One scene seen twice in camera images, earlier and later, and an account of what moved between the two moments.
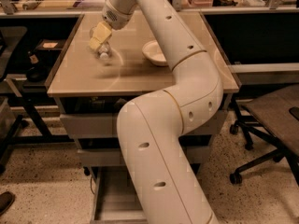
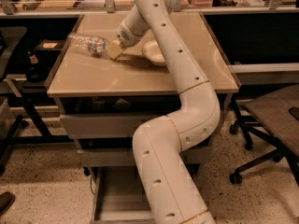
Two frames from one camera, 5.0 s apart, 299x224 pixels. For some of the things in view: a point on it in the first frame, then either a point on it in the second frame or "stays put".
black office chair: x=273 y=118 stays put
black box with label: x=51 y=44 stays put
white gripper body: x=117 y=19 to x=129 y=37
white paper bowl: x=153 y=53 stays put
